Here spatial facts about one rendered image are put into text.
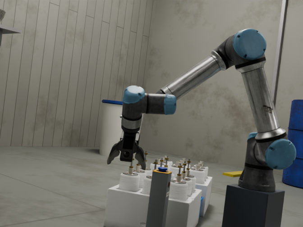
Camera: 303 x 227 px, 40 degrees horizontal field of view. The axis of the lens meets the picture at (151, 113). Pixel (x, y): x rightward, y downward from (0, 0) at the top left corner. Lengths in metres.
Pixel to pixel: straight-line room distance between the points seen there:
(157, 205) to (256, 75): 0.67
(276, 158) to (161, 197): 0.50
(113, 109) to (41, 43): 1.11
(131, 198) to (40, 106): 3.12
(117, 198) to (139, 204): 0.11
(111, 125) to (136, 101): 3.16
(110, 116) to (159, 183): 2.92
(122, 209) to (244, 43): 0.94
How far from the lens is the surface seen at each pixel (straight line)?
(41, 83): 4.89
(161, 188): 1.75
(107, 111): 4.63
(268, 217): 1.72
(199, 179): 2.44
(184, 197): 1.93
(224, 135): 5.40
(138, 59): 6.04
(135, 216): 1.94
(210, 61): 1.66
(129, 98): 1.45
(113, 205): 1.97
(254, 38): 1.56
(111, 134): 4.61
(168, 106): 1.48
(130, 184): 1.96
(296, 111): 4.33
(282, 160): 1.59
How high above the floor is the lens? 0.56
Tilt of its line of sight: level
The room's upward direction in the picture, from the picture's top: 7 degrees clockwise
